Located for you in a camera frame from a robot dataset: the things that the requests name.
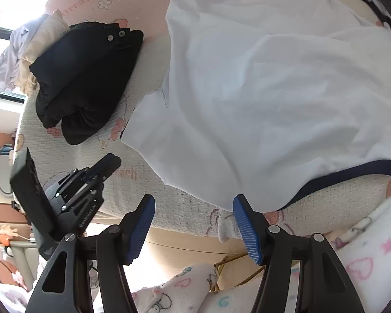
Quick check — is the white shirt navy trim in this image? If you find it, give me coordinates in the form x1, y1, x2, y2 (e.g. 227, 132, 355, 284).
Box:
121, 0, 391, 212

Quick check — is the wicker bamboo basket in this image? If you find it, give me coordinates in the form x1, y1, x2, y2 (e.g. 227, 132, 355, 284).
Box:
210, 252, 264, 292

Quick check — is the pink cream Hello Kitty blanket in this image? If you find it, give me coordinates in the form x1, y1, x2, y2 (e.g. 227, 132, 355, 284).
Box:
12, 0, 391, 242

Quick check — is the white cream clothes heap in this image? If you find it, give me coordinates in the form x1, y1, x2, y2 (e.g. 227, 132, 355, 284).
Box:
0, 9, 70, 96

